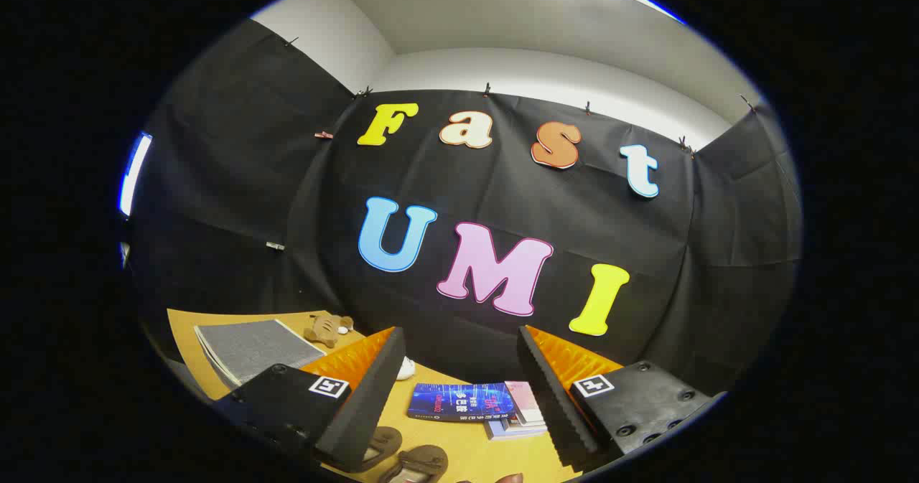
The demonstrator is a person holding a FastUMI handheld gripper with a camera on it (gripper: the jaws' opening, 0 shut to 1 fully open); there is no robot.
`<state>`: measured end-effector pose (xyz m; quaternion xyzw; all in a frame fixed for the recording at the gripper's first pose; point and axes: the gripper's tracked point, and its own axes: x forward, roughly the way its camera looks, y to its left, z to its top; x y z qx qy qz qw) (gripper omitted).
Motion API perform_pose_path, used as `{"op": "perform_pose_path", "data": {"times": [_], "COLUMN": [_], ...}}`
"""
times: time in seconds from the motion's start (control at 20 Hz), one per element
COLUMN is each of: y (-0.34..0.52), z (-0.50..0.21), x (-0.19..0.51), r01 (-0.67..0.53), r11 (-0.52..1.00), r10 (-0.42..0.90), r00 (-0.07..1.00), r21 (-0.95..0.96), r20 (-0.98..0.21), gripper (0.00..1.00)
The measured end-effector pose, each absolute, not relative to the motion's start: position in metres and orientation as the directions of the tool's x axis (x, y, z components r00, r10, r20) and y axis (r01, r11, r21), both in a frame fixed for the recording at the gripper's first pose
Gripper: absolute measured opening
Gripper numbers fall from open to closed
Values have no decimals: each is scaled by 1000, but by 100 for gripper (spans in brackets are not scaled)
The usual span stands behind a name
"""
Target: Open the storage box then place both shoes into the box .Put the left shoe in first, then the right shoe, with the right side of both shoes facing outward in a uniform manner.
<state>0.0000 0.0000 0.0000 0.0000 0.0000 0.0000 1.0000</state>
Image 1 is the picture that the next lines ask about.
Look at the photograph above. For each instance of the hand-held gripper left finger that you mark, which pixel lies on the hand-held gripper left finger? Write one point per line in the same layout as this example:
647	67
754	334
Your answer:
366	404

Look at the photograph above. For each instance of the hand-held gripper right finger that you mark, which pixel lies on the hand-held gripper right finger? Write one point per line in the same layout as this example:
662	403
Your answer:
556	404

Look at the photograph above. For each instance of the brown fuzzy shoe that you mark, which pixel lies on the brown fuzzy shoe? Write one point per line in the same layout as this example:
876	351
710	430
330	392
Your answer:
422	463
384	446

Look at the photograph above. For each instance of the grey fabric storage box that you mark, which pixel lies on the grey fabric storage box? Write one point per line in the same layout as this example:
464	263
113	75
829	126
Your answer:
214	365

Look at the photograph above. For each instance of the light blue book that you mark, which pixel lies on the light blue book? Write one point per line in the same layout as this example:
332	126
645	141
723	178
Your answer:
513	430

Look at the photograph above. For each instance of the white plush toy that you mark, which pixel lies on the white plush toy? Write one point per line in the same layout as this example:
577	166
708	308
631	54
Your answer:
405	368

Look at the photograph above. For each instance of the brown striped plush toy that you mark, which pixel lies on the brown striped plush toy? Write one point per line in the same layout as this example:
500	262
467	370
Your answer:
325	330

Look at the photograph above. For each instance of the dark blue book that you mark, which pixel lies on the dark blue book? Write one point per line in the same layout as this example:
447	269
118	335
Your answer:
459	401

